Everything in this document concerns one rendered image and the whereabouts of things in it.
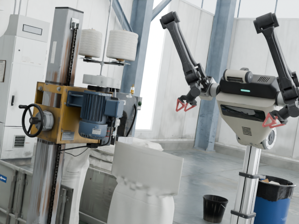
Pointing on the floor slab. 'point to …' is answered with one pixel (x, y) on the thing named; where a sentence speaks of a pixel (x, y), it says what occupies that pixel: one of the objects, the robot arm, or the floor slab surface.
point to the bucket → (214, 208)
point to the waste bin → (272, 200)
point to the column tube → (57, 73)
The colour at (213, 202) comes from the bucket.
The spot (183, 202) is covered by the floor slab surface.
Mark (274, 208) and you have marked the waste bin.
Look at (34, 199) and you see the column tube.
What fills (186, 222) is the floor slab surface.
